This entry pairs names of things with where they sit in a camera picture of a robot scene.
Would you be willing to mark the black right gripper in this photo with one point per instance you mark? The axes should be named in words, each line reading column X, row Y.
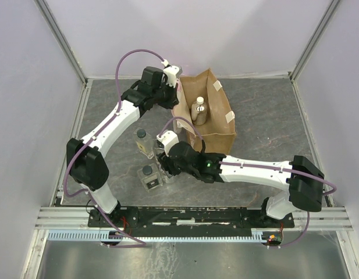
column 166, row 164

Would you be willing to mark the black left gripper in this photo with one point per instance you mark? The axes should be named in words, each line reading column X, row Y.
column 173, row 100

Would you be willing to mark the beige canvas tote bag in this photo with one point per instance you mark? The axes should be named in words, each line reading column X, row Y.
column 218, row 131

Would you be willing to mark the square glass bottle black label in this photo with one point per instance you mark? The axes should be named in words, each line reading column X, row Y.
column 158, row 148

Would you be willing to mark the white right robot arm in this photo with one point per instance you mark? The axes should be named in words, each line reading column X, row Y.
column 299, row 181

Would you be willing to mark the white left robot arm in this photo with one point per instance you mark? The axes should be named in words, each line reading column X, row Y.
column 86, row 157

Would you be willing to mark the square glass bottle front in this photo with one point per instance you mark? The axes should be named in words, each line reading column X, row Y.
column 150, row 177

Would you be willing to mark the square glass bottle yellow label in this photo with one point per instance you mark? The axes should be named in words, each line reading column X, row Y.
column 144, row 142

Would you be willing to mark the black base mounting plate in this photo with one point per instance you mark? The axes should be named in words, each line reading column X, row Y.
column 134, row 218

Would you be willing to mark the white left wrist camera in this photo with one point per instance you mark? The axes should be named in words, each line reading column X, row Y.
column 172, row 72

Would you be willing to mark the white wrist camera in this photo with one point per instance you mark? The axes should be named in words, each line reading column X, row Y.
column 168, row 139
column 172, row 72

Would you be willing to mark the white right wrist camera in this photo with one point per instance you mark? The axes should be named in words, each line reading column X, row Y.
column 168, row 139

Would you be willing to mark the light blue cable duct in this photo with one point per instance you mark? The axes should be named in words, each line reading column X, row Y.
column 164, row 234

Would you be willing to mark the aluminium frame post left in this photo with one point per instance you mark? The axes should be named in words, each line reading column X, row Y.
column 50, row 19

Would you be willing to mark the aluminium frame post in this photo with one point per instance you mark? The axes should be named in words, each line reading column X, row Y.
column 50, row 19
column 314, row 39

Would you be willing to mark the aluminium frame rail front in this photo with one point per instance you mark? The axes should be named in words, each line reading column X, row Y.
column 76, row 218

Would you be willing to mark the aluminium frame post right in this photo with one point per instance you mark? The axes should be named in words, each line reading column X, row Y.
column 314, row 39

